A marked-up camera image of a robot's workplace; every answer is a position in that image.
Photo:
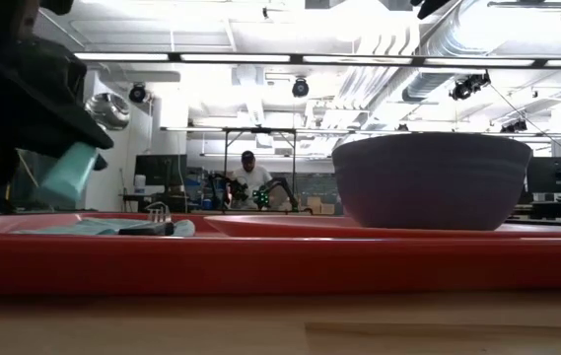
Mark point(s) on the teal plastic cup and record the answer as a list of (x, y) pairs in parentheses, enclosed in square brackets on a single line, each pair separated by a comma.
[(107, 111)]

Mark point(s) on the teal cloth napkin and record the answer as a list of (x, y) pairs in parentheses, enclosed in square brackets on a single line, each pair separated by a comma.
[(63, 228)]

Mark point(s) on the red plastic tray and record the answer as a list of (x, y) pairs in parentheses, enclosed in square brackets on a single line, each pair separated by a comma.
[(260, 266)]

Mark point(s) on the blue bowl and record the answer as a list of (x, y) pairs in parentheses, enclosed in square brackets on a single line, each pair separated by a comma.
[(433, 182)]

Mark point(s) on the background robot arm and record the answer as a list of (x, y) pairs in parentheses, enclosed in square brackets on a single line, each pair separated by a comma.
[(238, 190), (280, 186)]

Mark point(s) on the white container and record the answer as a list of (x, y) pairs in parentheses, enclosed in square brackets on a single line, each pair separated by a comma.
[(140, 183)]

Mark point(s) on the black monitor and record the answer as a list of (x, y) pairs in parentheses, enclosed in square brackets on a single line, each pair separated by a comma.
[(558, 175), (161, 170)]

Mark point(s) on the black round ceiling spotlight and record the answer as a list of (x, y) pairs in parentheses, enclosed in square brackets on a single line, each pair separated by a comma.
[(138, 92), (300, 88)]

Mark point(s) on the person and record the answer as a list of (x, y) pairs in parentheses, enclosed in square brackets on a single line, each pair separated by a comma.
[(251, 180)]

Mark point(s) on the overhead light bar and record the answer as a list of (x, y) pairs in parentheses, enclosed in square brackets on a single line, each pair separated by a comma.
[(235, 57)]

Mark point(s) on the cardboard boxes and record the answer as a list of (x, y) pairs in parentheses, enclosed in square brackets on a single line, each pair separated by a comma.
[(320, 206)]

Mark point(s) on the black ceiling light cluster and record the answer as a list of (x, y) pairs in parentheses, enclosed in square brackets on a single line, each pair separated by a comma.
[(514, 126), (469, 85)]

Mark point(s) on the black background rig frame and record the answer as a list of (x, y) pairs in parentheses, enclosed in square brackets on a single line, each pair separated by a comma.
[(260, 130)]

